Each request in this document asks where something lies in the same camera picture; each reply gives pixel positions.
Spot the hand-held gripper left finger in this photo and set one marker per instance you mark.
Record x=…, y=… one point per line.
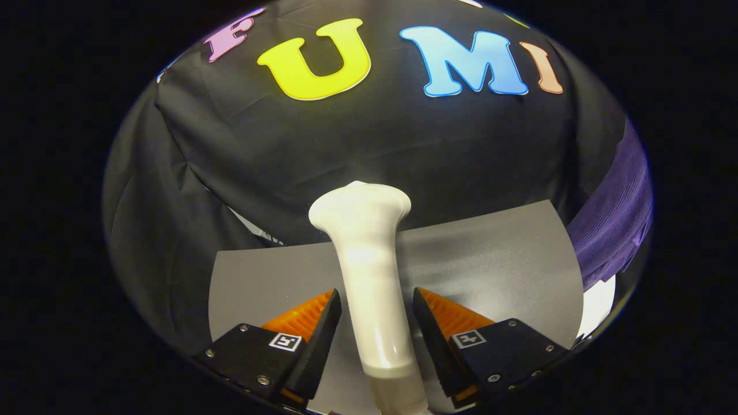
x=317, y=351

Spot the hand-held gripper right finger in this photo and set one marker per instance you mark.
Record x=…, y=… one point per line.
x=435, y=346

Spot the white garment steamer head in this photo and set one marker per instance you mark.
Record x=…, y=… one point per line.
x=369, y=276

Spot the grey cabinet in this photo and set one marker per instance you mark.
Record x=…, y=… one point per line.
x=490, y=259

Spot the black backdrop cloth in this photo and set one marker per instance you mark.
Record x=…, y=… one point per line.
x=346, y=144

